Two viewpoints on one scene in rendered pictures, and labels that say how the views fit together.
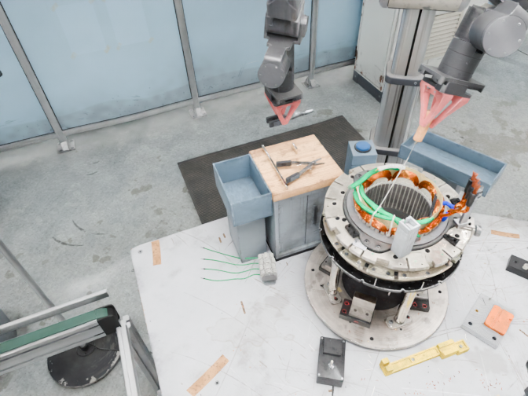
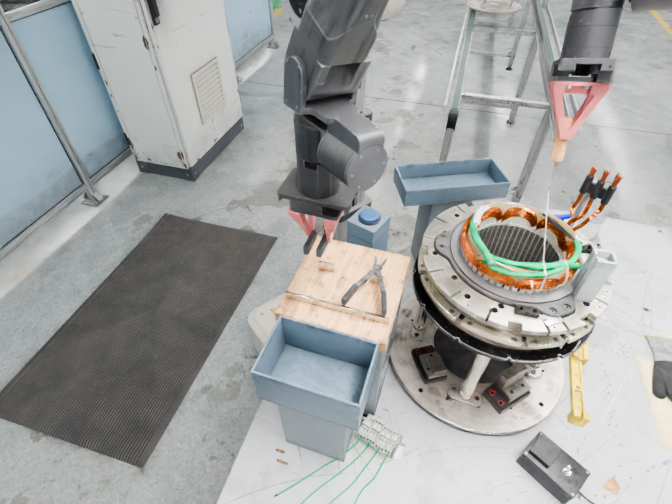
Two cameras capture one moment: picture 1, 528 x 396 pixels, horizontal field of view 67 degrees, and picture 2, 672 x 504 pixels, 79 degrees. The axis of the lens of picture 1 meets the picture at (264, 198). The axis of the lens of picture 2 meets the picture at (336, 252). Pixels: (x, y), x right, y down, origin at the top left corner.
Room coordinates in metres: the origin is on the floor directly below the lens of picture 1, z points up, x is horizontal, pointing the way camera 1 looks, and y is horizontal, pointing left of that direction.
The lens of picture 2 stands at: (0.55, 0.30, 1.61)
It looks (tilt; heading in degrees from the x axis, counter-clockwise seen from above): 45 degrees down; 307
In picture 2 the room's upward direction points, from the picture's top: straight up
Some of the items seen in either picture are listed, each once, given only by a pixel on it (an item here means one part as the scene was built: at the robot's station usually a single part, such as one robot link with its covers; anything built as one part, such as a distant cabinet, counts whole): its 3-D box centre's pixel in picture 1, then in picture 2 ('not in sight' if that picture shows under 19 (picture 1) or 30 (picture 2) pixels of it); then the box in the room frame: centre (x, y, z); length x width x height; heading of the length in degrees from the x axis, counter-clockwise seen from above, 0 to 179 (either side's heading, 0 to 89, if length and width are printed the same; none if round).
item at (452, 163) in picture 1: (438, 191); (440, 219); (0.82, -0.51, 0.92); 0.25 x 0.11 x 0.28; 45
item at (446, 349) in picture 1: (425, 355); (579, 374); (0.39, -0.37, 0.80); 0.22 x 0.04 x 0.03; 104
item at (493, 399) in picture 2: (357, 313); (506, 393); (0.50, -0.22, 0.81); 0.08 x 0.05 x 0.02; 65
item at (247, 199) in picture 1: (244, 214); (319, 399); (0.77, 0.06, 0.92); 0.17 x 0.11 x 0.28; 18
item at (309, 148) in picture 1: (295, 166); (347, 287); (0.81, -0.09, 1.05); 0.20 x 0.19 x 0.02; 108
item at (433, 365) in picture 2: (332, 262); (433, 363); (0.65, -0.18, 0.83); 0.05 x 0.04 x 0.02; 141
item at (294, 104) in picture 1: (282, 105); (321, 215); (0.84, -0.06, 1.23); 0.07 x 0.07 x 0.09; 19
